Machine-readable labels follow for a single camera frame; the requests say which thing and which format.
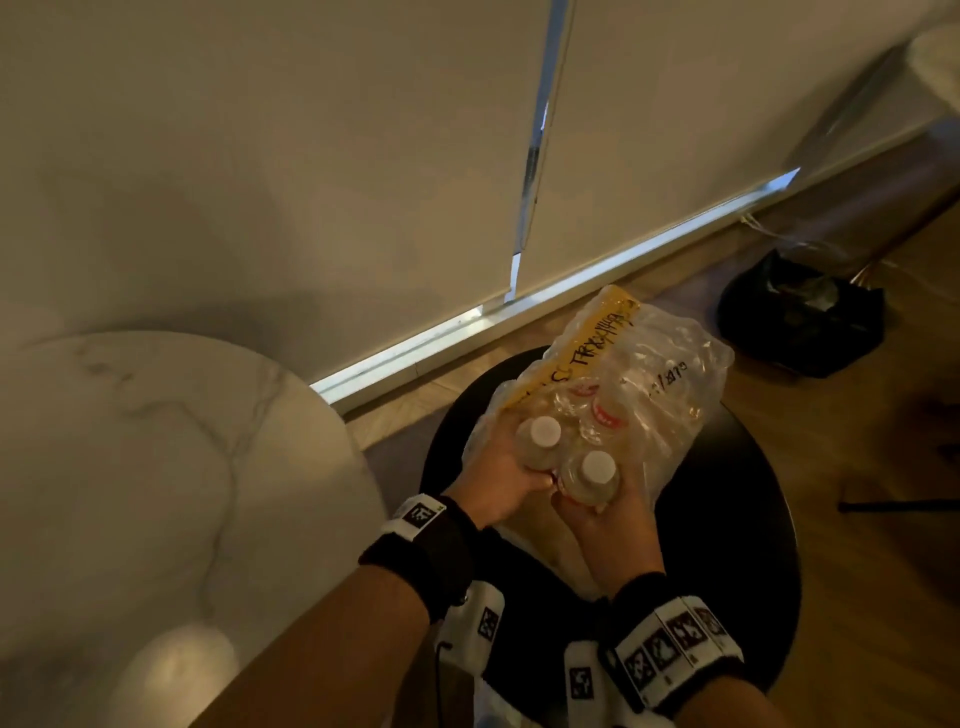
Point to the person's left hand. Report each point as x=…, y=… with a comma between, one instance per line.
x=491, y=484

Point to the person's right hand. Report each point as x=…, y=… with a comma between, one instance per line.
x=611, y=544

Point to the person's right thumb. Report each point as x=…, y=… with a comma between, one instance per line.
x=571, y=508

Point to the person's left thumb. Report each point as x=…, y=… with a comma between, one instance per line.
x=538, y=484

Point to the small white-capped clear bottle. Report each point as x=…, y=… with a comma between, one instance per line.
x=592, y=478
x=538, y=442

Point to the person's left forearm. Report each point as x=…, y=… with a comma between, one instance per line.
x=330, y=660

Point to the person's right forearm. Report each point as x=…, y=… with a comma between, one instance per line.
x=724, y=705

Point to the black left wristband with marker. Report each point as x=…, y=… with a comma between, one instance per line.
x=424, y=547

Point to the clear plastic-wrapped bottle pack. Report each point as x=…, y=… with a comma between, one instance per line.
x=637, y=382

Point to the black right wristband with markers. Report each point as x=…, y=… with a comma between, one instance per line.
x=671, y=641

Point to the black round stool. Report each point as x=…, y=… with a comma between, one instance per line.
x=735, y=540

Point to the black bag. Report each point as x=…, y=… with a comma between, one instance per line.
x=799, y=315

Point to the black stand leg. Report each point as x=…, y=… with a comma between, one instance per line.
x=896, y=505

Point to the white marble round table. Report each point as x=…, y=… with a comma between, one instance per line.
x=150, y=510

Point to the white roller blind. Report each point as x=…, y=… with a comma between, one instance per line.
x=712, y=105
x=247, y=165

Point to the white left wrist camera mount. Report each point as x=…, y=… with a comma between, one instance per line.
x=474, y=626

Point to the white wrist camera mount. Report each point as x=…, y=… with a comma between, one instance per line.
x=589, y=686
x=474, y=626

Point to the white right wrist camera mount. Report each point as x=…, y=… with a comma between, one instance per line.
x=589, y=686

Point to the white window frame rail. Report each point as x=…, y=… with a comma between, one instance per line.
x=555, y=289

